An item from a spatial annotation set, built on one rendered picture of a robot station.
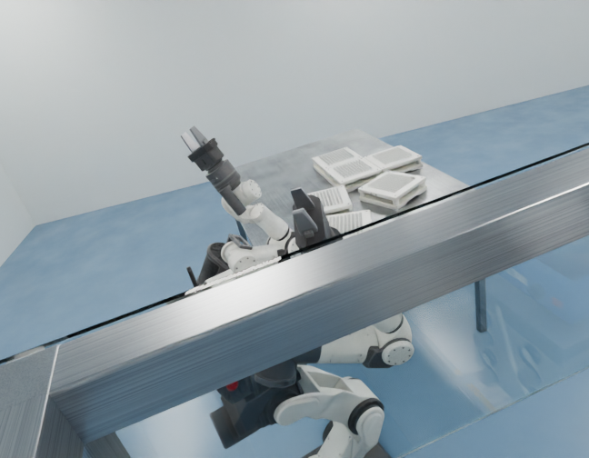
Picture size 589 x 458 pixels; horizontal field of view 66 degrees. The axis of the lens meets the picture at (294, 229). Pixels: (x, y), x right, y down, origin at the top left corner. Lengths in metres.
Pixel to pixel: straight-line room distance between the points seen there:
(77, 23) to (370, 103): 3.25
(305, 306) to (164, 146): 5.29
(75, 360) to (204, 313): 0.10
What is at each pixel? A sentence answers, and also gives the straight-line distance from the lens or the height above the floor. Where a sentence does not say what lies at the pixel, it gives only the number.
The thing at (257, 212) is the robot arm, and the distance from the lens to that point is 1.50.
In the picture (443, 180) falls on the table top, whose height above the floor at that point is 0.84.
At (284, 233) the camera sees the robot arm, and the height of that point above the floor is 1.18.
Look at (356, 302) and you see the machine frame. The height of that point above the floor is 1.67.
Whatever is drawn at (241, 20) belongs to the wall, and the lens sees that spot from 5.31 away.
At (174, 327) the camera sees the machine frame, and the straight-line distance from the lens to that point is 0.38.
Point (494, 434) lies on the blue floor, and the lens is 2.37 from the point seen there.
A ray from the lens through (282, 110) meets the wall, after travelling 5.46.
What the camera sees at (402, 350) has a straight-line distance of 0.54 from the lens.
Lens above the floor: 1.91
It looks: 28 degrees down
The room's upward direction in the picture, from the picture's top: 14 degrees counter-clockwise
